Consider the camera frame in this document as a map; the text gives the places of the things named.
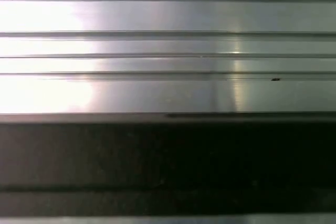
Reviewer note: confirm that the open PC case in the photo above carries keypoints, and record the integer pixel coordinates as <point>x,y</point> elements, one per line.
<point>168,155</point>

